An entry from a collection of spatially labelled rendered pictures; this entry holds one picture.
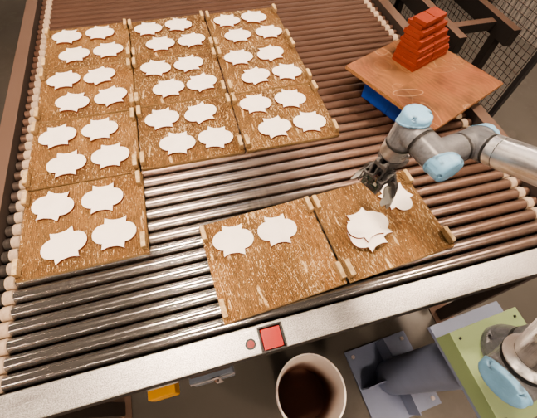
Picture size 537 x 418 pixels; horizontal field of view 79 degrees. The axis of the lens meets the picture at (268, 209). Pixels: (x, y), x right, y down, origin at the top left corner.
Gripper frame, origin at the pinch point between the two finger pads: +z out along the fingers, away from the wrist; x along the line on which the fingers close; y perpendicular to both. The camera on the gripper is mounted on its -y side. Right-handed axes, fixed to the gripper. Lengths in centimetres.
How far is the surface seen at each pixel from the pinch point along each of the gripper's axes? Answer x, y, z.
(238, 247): -15.9, 42.4, 15.3
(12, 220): -76, 97, 24
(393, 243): 16.3, -0.7, 12.4
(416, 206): 11.8, -19.7, 11.2
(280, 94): -65, -19, 12
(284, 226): -12.2, 25.2, 14.0
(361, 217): 2.9, 3.0, 9.3
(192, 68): -106, 2, 15
